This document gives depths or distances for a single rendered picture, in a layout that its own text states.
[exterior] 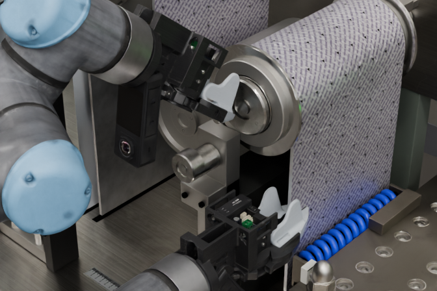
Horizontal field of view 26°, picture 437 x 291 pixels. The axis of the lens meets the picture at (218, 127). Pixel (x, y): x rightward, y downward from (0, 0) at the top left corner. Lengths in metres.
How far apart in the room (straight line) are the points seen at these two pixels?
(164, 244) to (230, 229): 0.41
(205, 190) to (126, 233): 0.34
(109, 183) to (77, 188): 0.74
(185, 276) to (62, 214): 0.29
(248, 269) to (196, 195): 0.13
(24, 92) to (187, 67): 0.21
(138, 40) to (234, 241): 0.29
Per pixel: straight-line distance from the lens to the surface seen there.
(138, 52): 0.95
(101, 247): 1.50
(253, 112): 1.14
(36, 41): 0.88
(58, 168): 0.79
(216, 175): 1.21
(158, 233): 1.52
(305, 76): 1.15
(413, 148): 1.48
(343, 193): 1.31
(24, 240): 1.50
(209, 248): 1.08
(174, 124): 1.29
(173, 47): 1.02
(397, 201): 1.36
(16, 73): 0.91
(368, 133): 1.30
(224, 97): 1.11
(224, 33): 1.37
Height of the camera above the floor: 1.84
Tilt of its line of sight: 32 degrees down
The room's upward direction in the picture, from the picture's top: straight up
